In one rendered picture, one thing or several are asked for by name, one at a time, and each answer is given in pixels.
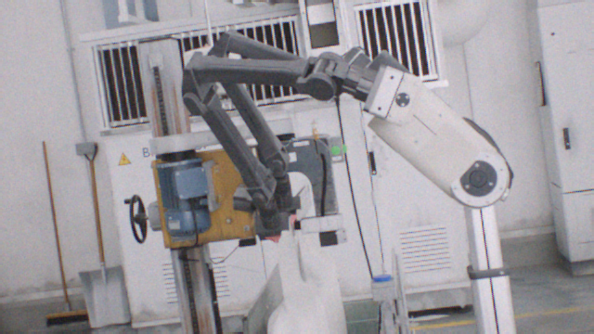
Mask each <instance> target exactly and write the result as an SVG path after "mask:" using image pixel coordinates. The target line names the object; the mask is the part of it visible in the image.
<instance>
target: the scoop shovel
mask: <svg viewBox="0 0 594 334"><path fill-rule="evenodd" d="M95 146H96V153H95V154H94V156H93V159H92V160H90V159H89V158H88V156H87V155H86V154H84V155H85V156H86V158H87V159H88V161H89V170H90V179H92V188H93V198H94V207H95V217H96V227H97V244H98V253H99V265H100V269H97V270H91V271H81V272H78V275H79V278H80V279H81V280H82V283H83V289H84V298H85V302H86V307H87V312H88V316H89V320H90V326H91V328H101V327H105V326H108V325H111V324H125V322H131V317H129V310H128V303H127V296H126V289H125V280H124V272H123V267H122V266H121V265H119V266H115V267H110V268H106V263H104V261H105V256H103V247H102V238H101V228H100V219H99V209H98V201H97V183H96V175H95V165H94V159H95V156H96V154H97V142H95Z"/></svg>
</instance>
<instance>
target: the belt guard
mask: <svg viewBox="0 0 594 334"><path fill-rule="evenodd" d="M266 123H267V125H269V126H270V128H271V130H272V131H273V133H274V134H275V135H283V134H288V133H292V132H294V126H292V119H291V118H283V119H275V120H270V121H266ZM236 127H237V128H238V130H239V132H240V134H241V136H243V138H244V139H245V140H249V139H254V138H253V137H252V133H251V132H250V130H249V129H248V127H247V125H246V124H243V125H237V126H236ZM148 143H149V150H150V155H154V154H162V153H170V152H176V151H183V150H190V149H196V148H200V147H207V146H212V145H219V144H220V143H219V141H218V140H217V138H215V137H214V134H213V132H212V131H211V130H204V131H198V132H190V133H183V134H177V135H171V136H165V137H159V138H152V139H149V140H148Z"/></svg>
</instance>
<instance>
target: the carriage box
mask: <svg viewBox="0 0 594 334"><path fill-rule="evenodd" d="M196 157H201V167H202V164H203V163H205V162H207V161H210V160H213V161H214V165H215V164H219V163H221V164H222V170H223V177H224V183H225V190H226V198H225V200H223V201H222V202H221V207H220V208H218V209H217V210H215V211H213V212H210V214H211V221H212V225H211V228H210V229H209V230H208V231H207V232H205V233H201V234H199V241H198V244H197V245H199V244H206V243H214V242H221V241H229V240H236V239H244V238H251V237H256V236H257V235H256V233H254V216H256V212H253V213H248V212H244V211H237V210H234V209H233V196H234V194H235V192H236V190H237V188H247V187H246V185H245V184H244V182H243V180H241V177H240V175H239V171H238V170H237V168H236V166H235V165H234V164H233V162H232V161H231V159H230V158H229V157H228V156H227V155H226V153H225V151H224V150H223V148H220V149H213V150H206V151H199V152H197V156H196ZM196 157H192V158H196ZM150 163H151V164H150V169H152V175H154V182H155V188H156V195H157V201H158V208H159V215H160V220H161V232H162V240H163V246H164V248H165V249H169V248H175V247H184V246H190V245H194V244H195V243H196V239H193V240H186V241H179V242H172V235H170V233H169V232H168V230H167V225H165V219H164V213H165V212H167V211H168V209H167V208H163V207H162V201H161V189H160V181H159V176H158V169H159V168H158V166H157V164H159V163H162V162H161V159H159V160H152V161H151V162H150Z"/></svg>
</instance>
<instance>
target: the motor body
mask: <svg viewBox="0 0 594 334"><path fill-rule="evenodd" d="M157 166H158V168H159V169H158V176H159V181H160V189H161V201H162V207H163V208H167V209H168V211H167V212H165V213H164V219H165V225H167V230H168V232H169V233H170V235H172V236H174V237H184V236H192V235H196V229H195V222H194V215H193V210H192V206H190V204H189V203H188V198H186V199H180V198H178V197H176V196H175V195H174V186H173V180H172V172H173V171H180V170H185V169H192V168H198V167H201V157H196V158H187V159H182V160H180V161H175V160H174V161H168V162H163V163H159V164H157ZM205 196H207V195H204V196H197V197H195V199H196V203H195V213H196V219H197V227H198V234H201V233H205V232H207V231H208V230H209V229H210V228H211V225H212V221H211V214H210V210H209V205H202V206H201V205H199V201H198V199H202V198H204V197H205Z"/></svg>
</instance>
